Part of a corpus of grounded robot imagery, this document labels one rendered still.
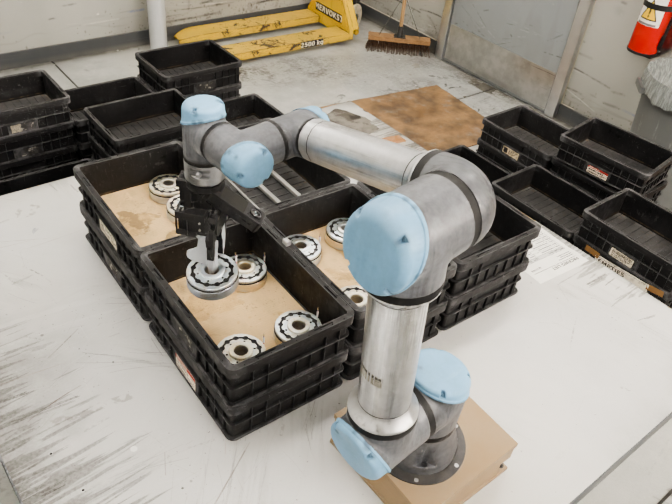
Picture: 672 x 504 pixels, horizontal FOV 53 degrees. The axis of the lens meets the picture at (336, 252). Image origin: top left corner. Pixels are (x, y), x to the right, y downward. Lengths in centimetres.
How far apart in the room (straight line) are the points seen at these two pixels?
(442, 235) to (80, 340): 105
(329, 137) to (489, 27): 378
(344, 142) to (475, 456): 67
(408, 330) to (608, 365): 95
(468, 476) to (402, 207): 68
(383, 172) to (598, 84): 349
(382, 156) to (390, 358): 30
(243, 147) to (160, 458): 66
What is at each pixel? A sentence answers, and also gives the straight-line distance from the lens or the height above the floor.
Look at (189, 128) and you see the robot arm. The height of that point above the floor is 131.
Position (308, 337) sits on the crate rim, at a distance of 132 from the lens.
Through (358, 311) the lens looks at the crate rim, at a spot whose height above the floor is 93.
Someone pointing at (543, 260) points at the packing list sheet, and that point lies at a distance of 204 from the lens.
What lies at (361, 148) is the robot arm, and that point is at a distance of 104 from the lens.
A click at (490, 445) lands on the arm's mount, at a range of 140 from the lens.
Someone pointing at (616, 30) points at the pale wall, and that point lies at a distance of 433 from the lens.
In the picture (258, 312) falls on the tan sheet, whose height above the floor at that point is 83.
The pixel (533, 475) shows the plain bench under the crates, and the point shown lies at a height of 70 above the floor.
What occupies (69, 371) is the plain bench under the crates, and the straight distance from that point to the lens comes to 160.
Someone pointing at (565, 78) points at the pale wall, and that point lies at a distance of 449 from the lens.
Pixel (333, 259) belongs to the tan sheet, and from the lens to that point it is 166.
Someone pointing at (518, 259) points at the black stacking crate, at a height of 84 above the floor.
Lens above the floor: 188
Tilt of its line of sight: 39 degrees down
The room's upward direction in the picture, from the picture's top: 7 degrees clockwise
